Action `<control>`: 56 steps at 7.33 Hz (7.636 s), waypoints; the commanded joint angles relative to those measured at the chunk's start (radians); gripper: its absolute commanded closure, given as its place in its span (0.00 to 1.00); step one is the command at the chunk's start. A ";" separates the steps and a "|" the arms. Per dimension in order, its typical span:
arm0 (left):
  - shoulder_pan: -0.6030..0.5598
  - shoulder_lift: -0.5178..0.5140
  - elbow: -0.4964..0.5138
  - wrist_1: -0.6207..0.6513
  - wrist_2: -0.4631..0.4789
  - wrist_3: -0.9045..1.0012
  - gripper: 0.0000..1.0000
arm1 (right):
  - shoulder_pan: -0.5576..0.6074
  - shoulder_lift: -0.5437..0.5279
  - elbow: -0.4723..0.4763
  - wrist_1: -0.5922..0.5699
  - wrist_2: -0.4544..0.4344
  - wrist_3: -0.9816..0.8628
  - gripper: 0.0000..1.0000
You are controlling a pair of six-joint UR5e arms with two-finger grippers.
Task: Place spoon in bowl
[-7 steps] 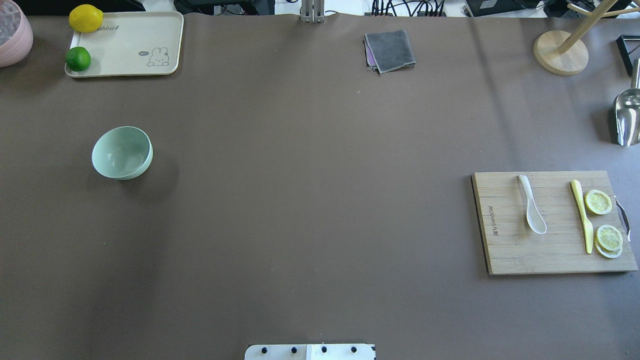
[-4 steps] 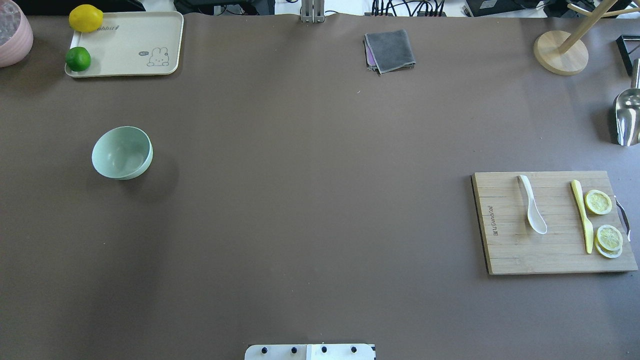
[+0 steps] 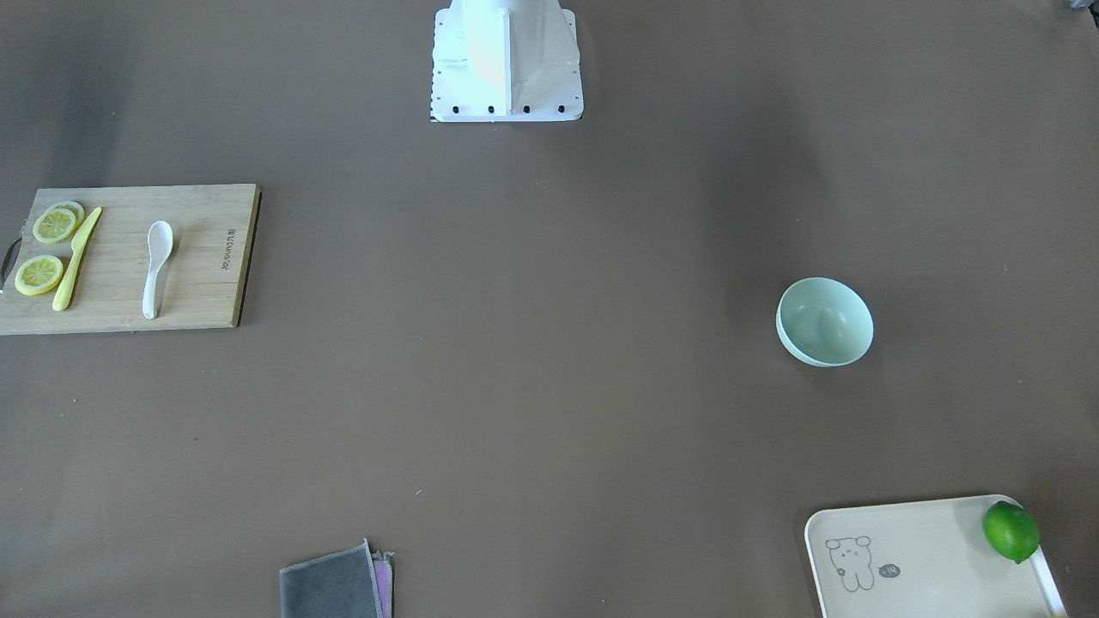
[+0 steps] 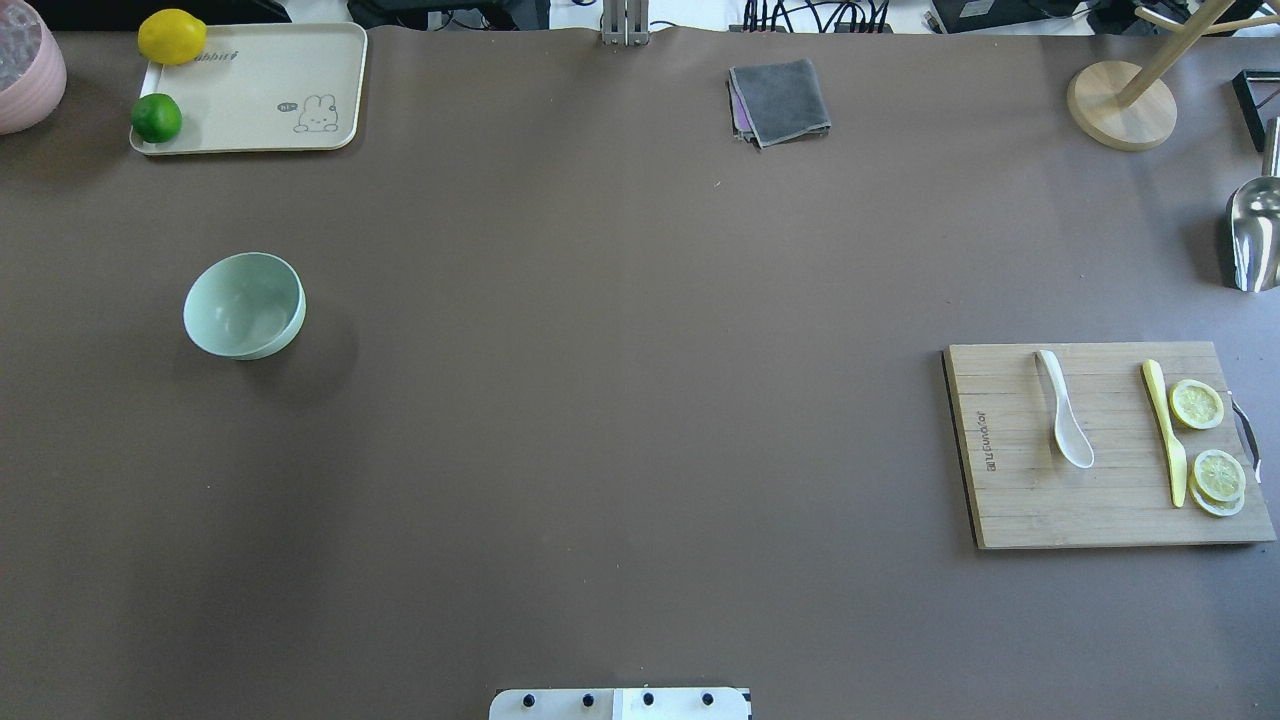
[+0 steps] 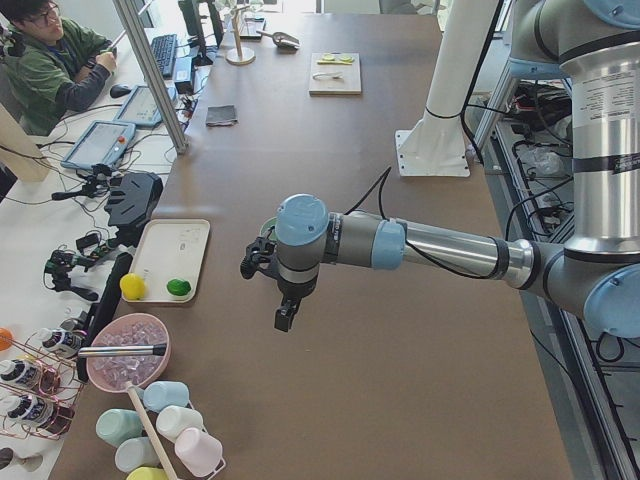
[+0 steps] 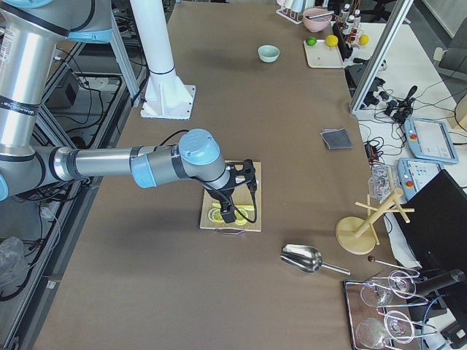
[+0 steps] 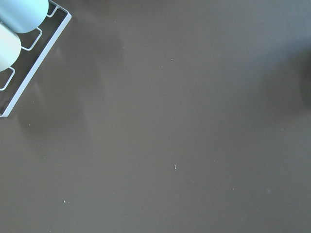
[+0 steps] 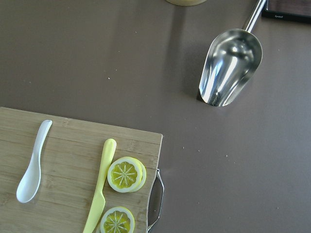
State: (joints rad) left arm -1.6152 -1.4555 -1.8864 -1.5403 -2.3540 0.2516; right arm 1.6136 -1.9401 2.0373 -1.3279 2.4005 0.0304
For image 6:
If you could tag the cream rabbit tray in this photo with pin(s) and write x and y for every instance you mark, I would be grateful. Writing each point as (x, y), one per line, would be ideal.
(321, 56)

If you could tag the pink ribbed bowl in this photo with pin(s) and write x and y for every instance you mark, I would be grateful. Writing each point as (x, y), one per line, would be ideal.
(316, 19)

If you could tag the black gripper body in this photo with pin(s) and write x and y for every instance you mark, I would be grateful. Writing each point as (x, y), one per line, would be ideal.
(223, 197)

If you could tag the yellow lemon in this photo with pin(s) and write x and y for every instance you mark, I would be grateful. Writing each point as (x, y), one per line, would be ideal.
(331, 41)

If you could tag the grey folded cloth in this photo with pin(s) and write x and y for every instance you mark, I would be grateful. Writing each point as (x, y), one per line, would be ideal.
(336, 139)

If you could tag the lower teach pendant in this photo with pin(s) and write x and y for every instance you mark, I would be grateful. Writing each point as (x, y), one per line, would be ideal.
(415, 173)

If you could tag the bamboo cutting board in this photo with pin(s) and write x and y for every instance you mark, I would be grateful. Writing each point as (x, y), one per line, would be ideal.
(241, 195)

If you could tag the aluminium frame post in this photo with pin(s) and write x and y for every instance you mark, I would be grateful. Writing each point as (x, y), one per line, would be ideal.
(395, 21)

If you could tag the lemon slice near handle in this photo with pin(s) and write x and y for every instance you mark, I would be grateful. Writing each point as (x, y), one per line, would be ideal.
(214, 215)

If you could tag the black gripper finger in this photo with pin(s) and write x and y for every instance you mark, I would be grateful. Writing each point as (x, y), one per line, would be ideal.
(227, 215)

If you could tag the white camera pillar base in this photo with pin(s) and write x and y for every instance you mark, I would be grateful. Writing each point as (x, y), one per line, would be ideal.
(166, 96)

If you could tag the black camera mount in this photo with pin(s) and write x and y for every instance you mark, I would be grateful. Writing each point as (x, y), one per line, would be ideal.
(241, 172)

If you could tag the mint green bowl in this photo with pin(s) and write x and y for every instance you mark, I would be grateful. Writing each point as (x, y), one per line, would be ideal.
(268, 53)

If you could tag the green lime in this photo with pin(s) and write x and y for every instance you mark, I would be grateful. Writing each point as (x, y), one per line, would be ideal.
(311, 41)

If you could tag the wooden mug tree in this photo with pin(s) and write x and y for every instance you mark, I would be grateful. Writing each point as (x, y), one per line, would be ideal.
(357, 235)

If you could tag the upper teach pendant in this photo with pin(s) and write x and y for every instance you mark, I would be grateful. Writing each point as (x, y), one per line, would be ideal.
(430, 140)

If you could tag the teach pendant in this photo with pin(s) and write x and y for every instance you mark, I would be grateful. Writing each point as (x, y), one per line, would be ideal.
(430, 140)
(415, 173)

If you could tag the steel scoop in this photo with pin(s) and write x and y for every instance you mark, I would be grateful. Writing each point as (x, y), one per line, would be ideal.
(307, 259)

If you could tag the black monitor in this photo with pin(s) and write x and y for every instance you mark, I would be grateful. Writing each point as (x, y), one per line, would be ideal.
(436, 233)

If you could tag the yellow plastic knife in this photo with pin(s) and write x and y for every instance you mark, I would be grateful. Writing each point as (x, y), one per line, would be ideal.
(246, 207)

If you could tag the yellow ball on rack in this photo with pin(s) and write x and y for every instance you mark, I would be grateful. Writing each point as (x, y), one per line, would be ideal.
(363, 40)

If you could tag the mirror tray with glasses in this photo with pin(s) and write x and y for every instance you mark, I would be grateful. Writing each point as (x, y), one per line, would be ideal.
(378, 311)

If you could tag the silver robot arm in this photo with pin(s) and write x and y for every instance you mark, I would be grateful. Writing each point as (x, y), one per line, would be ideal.
(33, 30)

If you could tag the stacked lemon slice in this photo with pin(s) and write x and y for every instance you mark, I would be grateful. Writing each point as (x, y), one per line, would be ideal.
(241, 217)

